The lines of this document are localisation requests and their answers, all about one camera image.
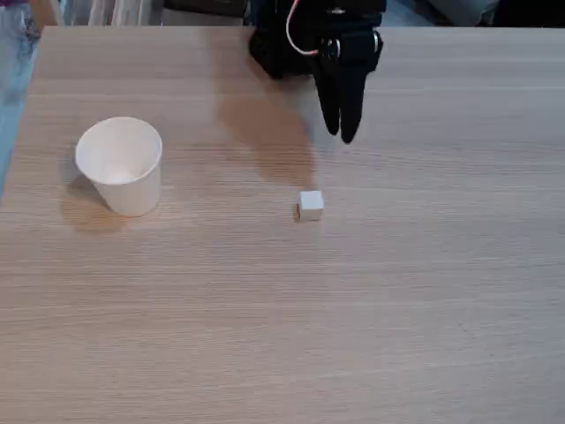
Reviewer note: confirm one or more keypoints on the white curtain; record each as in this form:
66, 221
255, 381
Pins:
115, 12

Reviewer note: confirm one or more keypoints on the white cube block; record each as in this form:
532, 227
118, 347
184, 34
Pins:
311, 206

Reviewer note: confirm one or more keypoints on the wooden post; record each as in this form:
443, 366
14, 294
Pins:
44, 12

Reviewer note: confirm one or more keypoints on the grey upholstered furniture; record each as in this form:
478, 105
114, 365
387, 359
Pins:
441, 11

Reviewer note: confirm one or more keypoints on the black furniture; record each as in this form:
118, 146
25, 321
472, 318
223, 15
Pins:
529, 12

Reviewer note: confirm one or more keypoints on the dark box behind table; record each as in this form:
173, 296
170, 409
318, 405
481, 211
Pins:
205, 6

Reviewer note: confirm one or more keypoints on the white paper cup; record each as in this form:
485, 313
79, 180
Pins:
128, 190

